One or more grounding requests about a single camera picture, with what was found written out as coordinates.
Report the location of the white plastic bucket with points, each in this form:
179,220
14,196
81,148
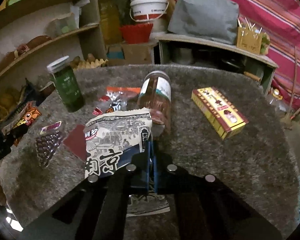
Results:
147,10

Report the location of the cardboard box on floor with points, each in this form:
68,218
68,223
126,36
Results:
126,54

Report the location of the yellow chopstick holder box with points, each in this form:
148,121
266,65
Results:
249,40

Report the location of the yellow red cardboard box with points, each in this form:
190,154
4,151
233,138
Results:
225,118

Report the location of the cardboard egg tray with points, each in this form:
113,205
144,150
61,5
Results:
91,63

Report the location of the brown spice glass jar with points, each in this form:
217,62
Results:
155,95

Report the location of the grey felt bag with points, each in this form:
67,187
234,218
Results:
214,20

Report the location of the red plastic basket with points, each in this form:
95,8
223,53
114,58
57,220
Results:
135,34

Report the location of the white printed snack bag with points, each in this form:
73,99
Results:
118,141

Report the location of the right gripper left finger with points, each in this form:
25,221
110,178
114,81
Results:
97,207

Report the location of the pink striped cloth curtain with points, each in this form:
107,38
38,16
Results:
280,19

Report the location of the large amber oil jug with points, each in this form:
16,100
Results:
109,22

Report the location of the wooden wall shelf unit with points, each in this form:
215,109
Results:
28,19

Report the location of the yellow label oil bottle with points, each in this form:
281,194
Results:
274,98

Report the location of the leafy greens in bag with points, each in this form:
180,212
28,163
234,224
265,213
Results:
265,43

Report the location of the green lidded jar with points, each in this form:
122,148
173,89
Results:
64,80

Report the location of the grey shaggy table mat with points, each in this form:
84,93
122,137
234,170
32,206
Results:
257,163

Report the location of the orange white cartoon wrapper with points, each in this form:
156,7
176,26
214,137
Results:
115,99

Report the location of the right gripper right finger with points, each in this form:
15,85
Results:
205,207

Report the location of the purple bead blister pack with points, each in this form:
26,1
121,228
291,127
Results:
48,141

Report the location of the grey low shelf table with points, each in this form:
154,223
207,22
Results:
193,51

